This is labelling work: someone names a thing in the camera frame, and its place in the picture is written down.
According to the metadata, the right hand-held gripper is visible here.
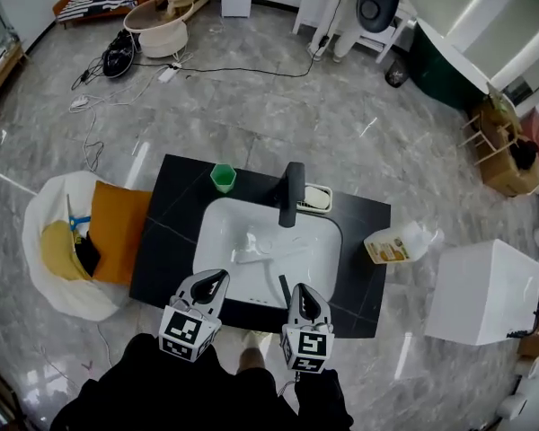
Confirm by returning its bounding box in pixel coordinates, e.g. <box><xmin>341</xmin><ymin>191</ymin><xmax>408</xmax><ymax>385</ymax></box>
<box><xmin>279</xmin><ymin>283</ymin><xmax>335</xmax><ymax>374</ymax></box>

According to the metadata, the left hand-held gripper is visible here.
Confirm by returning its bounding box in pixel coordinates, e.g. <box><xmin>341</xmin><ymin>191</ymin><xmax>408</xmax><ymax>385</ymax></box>
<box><xmin>157</xmin><ymin>268</ymin><xmax>232</xmax><ymax>365</ymax></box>

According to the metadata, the white squeegee with black handle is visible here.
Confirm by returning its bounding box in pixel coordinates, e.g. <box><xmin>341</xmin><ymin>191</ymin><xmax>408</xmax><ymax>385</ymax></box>
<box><xmin>234</xmin><ymin>245</ymin><xmax>310</xmax><ymax>309</ymax></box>

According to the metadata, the person's left forearm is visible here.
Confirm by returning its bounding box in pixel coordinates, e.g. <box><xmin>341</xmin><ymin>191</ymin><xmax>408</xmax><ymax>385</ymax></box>
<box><xmin>116</xmin><ymin>332</ymin><xmax>217</xmax><ymax>392</ymax></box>

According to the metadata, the person's right forearm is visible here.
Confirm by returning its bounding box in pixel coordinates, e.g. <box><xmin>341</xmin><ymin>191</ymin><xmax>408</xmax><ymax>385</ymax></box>
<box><xmin>293</xmin><ymin>367</ymin><xmax>357</xmax><ymax>431</ymax></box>

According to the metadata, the person's right shoe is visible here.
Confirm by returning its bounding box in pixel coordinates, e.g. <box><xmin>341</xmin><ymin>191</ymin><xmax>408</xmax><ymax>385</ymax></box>
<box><xmin>236</xmin><ymin>329</ymin><xmax>271</xmax><ymax>375</ymax></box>

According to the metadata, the black stone vanity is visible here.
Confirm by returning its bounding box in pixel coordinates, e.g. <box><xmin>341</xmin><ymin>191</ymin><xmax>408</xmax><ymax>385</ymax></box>
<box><xmin>128</xmin><ymin>153</ymin><xmax>392</xmax><ymax>339</ymax></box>

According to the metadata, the white sink basin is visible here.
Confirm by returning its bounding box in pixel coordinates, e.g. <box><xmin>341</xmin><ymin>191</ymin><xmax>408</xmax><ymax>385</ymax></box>
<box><xmin>192</xmin><ymin>197</ymin><xmax>343</xmax><ymax>310</ymax></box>

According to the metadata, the white soap dish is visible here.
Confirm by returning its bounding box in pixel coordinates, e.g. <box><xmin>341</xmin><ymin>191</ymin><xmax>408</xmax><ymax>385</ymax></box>
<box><xmin>296</xmin><ymin>182</ymin><xmax>333</xmax><ymax>216</ymax></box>

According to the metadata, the orange label pump bottle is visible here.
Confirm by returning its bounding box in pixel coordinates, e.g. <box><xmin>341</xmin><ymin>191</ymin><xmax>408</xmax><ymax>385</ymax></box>
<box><xmin>363</xmin><ymin>220</ymin><xmax>446</xmax><ymax>266</ymax></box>

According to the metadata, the orange cushion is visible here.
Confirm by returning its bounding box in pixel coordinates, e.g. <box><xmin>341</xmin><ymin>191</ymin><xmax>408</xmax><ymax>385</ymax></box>
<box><xmin>90</xmin><ymin>180</ymin><xmax>155</xmax><ymax>287</ymax></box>

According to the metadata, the white soap bar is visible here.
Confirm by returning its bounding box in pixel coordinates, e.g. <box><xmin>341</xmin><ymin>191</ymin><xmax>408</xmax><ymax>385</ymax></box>
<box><xmin>304</xmin><ymin>186</ymin><xmax>329</xmax><ymax>209</ymax></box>

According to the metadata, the person's black clothing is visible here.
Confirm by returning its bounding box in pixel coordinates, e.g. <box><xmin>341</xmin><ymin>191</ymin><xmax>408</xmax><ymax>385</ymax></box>
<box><xmin>49</xmin><ymin>356</ymin><xmax>300</xmax><ymax>431</ymax></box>

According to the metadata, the black sink faucet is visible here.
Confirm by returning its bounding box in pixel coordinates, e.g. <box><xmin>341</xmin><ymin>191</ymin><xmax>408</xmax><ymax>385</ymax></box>
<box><xmin>270</xmin><ymin>161</ymin><xmax>307</xmax><ymax>230</ymax></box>

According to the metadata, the green cup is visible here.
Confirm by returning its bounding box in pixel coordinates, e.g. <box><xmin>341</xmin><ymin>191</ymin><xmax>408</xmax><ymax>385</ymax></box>
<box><xmin>209</xmin><ymin>163</ymin><xmax>238</xmax><ymax>195</ymax></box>

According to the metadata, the black cloth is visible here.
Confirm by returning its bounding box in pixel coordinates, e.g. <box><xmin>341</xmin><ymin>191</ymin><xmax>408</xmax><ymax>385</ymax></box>
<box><xmin>73</xmin><ymin>228</ymin><xmax>102</xmax><ymax>278</ymax></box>

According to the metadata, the blue plastic tool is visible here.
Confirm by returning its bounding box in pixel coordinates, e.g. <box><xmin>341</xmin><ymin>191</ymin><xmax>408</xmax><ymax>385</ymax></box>
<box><xmin>66</xmin><ymin>194</ymin><xmax>93</xmax><ymax>233</ymax></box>

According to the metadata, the yellow cloth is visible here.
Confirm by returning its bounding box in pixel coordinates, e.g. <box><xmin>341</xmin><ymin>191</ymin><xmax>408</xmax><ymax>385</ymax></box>
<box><xmin>40</xmin><ymin>219</ymin><xmax>93</xmax><ymax>283</ymax></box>

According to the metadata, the white laundry bag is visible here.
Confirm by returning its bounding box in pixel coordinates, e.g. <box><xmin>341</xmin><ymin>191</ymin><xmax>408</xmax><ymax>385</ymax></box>
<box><xmin>22</xmin><ymin>171</ymin><xmax>123</xmax><ymax>323</ymax></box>

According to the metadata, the black bathtub faucet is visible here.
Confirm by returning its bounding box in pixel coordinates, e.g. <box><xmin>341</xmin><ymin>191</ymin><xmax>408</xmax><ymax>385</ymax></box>
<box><xmin>504</xmin><ymin>316</ymin><xmax>539</xmax><ymax>340</ymax></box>

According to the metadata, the large cardboard box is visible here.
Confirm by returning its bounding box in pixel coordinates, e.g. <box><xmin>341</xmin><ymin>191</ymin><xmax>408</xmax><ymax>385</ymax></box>
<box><xmin>470</xmin><ymin>100</ymin><xmax>539</xmax><ymax>198</ymax></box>

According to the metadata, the wooden chair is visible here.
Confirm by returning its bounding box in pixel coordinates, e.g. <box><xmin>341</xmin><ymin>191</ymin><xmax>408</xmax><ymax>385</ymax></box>
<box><xmin>457</xmin><ymin>95</ymin><xmax>523</xmax><ymax>166</ymax></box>

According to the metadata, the black wastebasket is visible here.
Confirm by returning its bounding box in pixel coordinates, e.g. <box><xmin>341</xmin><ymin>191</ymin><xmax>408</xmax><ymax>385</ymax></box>
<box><xmin>383</xmin><ymin>56</ymin><xmax>411</xmax><ymax>90</ymax></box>

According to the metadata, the round beige side table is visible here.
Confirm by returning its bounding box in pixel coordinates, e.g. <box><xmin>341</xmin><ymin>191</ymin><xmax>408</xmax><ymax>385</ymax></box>
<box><xmin>122</xmin><ymin>0</ymin><xmax>199</xmax><ymax>60</ymax></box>

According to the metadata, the black bag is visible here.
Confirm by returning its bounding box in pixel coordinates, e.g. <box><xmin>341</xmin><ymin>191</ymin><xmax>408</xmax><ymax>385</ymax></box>
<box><xmin>508</xmin><ymin>138</ymin><xmax>539</xmax><ymax>171</ymax></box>

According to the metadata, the green bathtub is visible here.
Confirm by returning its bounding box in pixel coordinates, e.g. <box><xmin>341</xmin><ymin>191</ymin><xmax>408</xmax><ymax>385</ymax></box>
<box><xmin>407</xmin><ymin>14</ymin><xmax>496</xmax><ymax>112</ymax></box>

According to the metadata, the pink cloth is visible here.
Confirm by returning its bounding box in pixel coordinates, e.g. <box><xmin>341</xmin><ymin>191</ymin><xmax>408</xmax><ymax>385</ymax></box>
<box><xmin>520</xmin><ymin>110</ymin><xmax>539</xmax><ymax>144</ymax></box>

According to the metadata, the white desk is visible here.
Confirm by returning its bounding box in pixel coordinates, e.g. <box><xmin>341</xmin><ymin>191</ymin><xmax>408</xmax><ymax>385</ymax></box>
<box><xmin>291</xmin><ymin>0</ymin><xmax>411</xmax><ymax>65</ymax></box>

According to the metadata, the wooden bench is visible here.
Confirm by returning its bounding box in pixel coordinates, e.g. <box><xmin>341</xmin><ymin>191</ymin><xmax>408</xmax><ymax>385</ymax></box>
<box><xmin>0</xmin><ymin>30</ymin><xmax>31</xmax><ymax>119</ymax></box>

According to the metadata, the striped blanket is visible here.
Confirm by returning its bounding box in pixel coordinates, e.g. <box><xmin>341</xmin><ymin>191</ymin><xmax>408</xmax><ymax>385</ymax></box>
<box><xmin>55</xmin><ymin>0</ymin><xmax>139</xmax><ymax>22</ymax></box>

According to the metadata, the white floor cable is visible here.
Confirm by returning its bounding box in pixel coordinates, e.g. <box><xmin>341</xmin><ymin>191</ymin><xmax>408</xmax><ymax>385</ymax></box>
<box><xmin>68</xmin><ymin>72</ymin><xmax>163</xmax><ymax>173</ymax></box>

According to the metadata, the black floor cable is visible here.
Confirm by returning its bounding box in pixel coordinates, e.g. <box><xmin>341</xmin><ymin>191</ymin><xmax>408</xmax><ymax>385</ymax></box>
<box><xmin>129</xmin><ymin>33</ymin><xmax>327</xmax><ymax>79</ymax></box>

